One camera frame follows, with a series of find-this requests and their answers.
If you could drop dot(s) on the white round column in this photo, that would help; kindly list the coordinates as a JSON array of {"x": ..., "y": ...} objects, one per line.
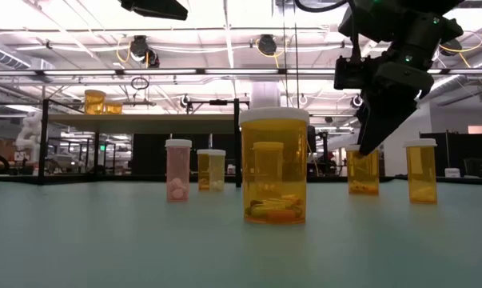
[{"x": 264, "y": 94}]

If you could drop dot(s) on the green table mat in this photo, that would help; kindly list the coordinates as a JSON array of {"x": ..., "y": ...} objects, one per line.
[{"x": 104, "y": 248}]

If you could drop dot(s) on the black camera gantry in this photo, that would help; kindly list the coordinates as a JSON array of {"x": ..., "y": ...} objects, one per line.
[{"x": 218, "y": 102}]

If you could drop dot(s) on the white tub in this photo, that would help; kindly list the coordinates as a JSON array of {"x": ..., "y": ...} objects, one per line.
[{"x": 452, "y": 173}]

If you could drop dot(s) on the black equipment stand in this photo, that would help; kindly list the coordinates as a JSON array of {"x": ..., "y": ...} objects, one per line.
[{"x": 324, "y": 152}]

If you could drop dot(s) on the black monitor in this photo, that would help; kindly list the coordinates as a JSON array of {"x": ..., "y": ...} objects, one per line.
[{"x": 312, "y": 138}]

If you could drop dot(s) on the pink pill bottle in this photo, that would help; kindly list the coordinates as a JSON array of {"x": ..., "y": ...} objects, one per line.
[{"x": 178, "y": 168}]

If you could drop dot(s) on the white bulky robot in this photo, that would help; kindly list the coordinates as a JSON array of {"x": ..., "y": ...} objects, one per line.
[{"x": 29, "y": 136}]

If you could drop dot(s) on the black panel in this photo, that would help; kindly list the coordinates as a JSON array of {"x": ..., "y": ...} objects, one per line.
[{"x": 148, "y": 154}]

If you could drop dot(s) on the wooden shelf black metal legs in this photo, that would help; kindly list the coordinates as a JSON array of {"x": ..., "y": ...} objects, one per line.
[{"x": 164, "y": 124}]

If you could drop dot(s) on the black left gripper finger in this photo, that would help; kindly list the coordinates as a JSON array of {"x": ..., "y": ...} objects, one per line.
[{"x": 156, "y": 8}]

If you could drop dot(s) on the large amber pill bottle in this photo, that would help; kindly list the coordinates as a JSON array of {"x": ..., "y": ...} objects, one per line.
[{"x": 296, "y": 160}]

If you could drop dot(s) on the tiny white bottle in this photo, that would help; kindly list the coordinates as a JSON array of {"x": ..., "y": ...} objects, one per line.
[{"x": 230, "y": 169}]

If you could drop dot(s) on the black partition wall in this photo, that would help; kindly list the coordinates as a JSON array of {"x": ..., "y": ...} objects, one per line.
[{"x": 456, "y": 148}]

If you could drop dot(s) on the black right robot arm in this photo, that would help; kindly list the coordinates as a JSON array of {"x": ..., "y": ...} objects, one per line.
[{"x": 408, "y": 20}]

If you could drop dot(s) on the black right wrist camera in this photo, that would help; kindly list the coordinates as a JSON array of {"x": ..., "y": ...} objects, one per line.
[{"x": 350, "y": 74}]

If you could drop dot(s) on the pale yellow pill bottle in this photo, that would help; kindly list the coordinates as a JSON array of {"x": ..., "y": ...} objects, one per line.
[{"x": 217, "y": 170}]

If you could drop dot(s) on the silver air duct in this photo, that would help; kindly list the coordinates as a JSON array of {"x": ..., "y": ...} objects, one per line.
[
  {"x": 5, "y": 56},
  {"x": 464, "y": 78}
]

